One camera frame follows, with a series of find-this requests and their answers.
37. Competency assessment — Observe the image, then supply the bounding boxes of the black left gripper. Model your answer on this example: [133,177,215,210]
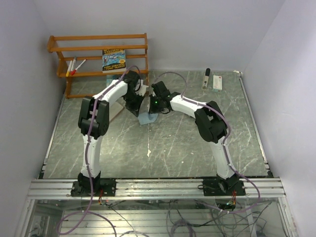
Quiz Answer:
[124,92,145,118]

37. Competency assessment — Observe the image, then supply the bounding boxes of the light blue cleaning cloth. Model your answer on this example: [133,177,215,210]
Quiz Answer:
[137,112,158,125]

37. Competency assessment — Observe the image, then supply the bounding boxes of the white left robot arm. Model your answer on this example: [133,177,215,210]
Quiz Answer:
[78,71,147,196]

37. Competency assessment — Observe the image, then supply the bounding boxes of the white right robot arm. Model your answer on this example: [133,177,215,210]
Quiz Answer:
[149,81,239,196]

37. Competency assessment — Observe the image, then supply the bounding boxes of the blue cover book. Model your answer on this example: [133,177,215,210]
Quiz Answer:
[106,75,113,86]

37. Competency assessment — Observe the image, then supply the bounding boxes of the illustrated paperback book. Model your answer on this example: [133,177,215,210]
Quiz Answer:
[102,49,126,73]

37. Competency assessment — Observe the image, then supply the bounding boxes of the wooden shelf rack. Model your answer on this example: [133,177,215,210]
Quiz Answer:
[47,33,149,99]

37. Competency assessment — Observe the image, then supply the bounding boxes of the white small carton box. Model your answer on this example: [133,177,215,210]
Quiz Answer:
[212,75,222,92]

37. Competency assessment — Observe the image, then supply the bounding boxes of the red marker pen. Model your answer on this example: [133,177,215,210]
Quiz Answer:
[70,59,86,76]

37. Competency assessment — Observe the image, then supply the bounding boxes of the yellow marker pen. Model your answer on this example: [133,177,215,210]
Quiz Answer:
[66,60,73,77]

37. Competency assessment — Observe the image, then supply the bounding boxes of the grey marker pen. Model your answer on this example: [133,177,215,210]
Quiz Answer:
[71,56,77,72]

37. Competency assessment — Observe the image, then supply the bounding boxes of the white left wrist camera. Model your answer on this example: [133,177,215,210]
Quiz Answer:
[135,79,148,96]

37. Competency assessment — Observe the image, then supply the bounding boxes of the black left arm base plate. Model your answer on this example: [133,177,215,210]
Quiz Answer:
[70,178,117,197]

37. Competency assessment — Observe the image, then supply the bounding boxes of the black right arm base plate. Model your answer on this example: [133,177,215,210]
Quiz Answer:
[198,177,246,197]

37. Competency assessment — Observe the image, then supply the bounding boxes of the tangled floor cables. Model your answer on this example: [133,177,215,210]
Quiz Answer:
[98,197,275,237]

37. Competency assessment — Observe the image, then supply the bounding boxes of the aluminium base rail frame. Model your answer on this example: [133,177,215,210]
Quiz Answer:
[15,178,298,237]

